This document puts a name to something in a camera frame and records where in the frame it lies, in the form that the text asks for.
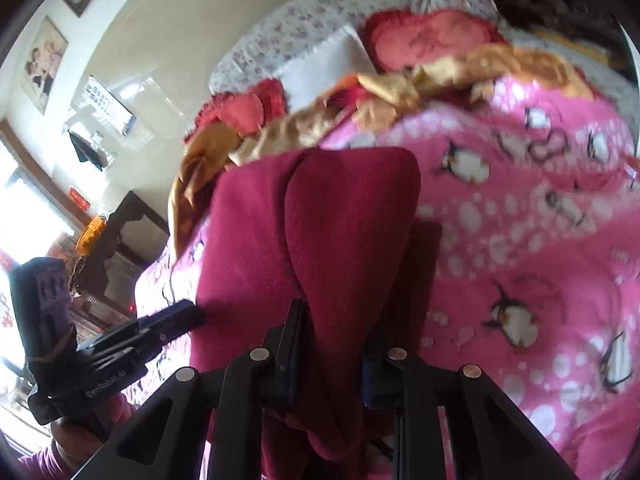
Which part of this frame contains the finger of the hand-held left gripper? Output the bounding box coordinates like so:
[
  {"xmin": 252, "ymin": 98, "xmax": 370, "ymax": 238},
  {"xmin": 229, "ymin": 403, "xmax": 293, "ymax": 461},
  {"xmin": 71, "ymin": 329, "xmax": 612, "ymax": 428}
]
[{"xmin": 132, "ymin": 300, "xmax": 206, "ymax": 347}]

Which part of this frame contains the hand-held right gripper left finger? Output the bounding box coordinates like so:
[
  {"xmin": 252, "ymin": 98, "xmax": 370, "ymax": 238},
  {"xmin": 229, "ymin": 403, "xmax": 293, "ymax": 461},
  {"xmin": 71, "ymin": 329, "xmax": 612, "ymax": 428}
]
[{"xmin": 70, "ymin": 299, "xmax": 307, "ymax": 480}]

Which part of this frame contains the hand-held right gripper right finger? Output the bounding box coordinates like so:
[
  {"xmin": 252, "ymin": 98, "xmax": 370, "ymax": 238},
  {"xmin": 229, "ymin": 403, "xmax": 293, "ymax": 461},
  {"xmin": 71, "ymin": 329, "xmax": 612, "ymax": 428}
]
[{"xmin": 361, "ymin": 332, "xmax": 581, "ymax": 480}]

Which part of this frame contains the maroon fleece garment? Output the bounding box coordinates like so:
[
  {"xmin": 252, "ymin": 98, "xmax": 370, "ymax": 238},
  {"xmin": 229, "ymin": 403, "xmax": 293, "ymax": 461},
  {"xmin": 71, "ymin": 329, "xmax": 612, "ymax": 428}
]
[{"xmin": 190, "ymin": 147, "xmax": 443, "ymax": 480}]

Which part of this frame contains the person's left forearm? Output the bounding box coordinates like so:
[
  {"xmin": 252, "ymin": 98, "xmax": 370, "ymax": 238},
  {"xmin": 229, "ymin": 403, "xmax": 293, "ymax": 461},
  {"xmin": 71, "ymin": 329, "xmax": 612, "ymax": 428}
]
[{"xmin": 15, "ymin": 447, "xmax": 71, "ymax": 480}]

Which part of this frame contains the person's left hand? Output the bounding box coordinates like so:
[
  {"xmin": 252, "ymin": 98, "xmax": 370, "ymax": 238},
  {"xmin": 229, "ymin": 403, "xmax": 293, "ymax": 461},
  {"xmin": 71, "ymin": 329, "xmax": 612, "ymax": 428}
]
[{"xmin": 49, "ymin": 412, "xmax": 111, "ymax": 473}]

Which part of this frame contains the dark wooden table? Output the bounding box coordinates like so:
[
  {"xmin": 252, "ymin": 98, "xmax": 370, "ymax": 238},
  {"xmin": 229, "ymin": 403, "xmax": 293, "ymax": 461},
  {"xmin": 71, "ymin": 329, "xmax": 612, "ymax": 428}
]
[{"xmin": 75, "ymin": 191, "xmax": 171, "ymax": 321}]

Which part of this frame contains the orange basket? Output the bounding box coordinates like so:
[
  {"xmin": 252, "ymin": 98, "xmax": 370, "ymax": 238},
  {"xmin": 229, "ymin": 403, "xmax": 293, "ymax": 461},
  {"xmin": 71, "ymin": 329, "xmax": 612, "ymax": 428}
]
[{"xmin": 75, "ymin": 214, "xmax": 108, "ymax": 256}]

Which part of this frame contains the dark hanging cloth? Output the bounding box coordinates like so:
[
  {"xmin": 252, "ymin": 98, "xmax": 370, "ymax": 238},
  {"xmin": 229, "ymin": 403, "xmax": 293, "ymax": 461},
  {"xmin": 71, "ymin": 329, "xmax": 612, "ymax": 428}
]
[{"xmin": 67, "ymin": 130, "xmax": 110, "ymax": 173}]

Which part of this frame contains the pink penguin print blanket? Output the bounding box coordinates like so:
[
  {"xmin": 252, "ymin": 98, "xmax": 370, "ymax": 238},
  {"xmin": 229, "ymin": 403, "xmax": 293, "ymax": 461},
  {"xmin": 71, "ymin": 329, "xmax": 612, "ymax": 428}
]
[{"xmin": 135, "ymin": 72, "xmax": 640, "ymax": 480}]

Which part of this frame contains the red fringed pillow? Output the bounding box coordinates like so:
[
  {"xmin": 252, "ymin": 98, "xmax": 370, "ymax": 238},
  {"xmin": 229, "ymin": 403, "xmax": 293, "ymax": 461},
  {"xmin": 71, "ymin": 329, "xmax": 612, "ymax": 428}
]
[
  {"xmin": 360, "ymin": 9, "xmax": 506, "ymax": 73},
  {"xmin": 182, "ymin": 77, "xmax": 288, "ymax": 143}
]

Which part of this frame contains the white folded cloth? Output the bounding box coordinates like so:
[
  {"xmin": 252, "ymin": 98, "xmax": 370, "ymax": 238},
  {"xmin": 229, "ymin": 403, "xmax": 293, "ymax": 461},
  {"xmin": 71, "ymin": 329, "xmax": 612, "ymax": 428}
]
[{"xmin": 272, "ymin": 27, "xmax": 376, "ymax": 106}]

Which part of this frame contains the floral bed sheet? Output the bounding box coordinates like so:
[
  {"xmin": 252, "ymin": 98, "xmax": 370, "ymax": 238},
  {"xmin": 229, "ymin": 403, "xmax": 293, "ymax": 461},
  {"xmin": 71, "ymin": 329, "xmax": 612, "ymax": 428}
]
[{"xmin": 207, "ymin": 0, "xmax": 636, "ymax": 98}]

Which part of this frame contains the gold and red satin quilt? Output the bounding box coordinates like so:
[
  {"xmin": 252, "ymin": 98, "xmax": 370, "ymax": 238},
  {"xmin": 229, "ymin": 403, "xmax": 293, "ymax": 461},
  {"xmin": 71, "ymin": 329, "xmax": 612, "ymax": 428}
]
[{"xmin": 167, "ymin": 42, "xmax": 593, "ymax": 261}]

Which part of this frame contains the dark wooden headboard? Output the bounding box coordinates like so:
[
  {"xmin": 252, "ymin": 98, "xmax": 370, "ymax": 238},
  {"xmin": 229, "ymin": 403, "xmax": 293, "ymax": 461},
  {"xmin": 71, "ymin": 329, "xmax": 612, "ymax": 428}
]
[{"xmin": 460, "ymin": 0, "xmax": 632, "ymax": 72}]

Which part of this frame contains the small red wall sign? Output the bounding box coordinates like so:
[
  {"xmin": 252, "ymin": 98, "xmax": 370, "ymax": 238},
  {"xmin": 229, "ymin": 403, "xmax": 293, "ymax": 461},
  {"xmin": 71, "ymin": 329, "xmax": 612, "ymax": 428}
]
[{"xmin": 67, "ymin": 187, "xmax": 92, "ymax": 212}]

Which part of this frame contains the wall calendar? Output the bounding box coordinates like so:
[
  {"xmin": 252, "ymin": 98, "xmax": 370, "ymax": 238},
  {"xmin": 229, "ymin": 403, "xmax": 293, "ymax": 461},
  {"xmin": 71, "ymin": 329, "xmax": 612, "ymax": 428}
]
[{"xmin": 70, "ymin": 75, "xmax": 137, "ymax": 137}]

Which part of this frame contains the wall poster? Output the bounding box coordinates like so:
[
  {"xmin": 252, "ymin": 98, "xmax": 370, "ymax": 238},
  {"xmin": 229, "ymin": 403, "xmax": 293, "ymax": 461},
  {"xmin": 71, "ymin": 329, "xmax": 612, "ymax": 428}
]
[{"xmin": 20, "ymin": 15, "xmax": 70, "ymax": 116}]

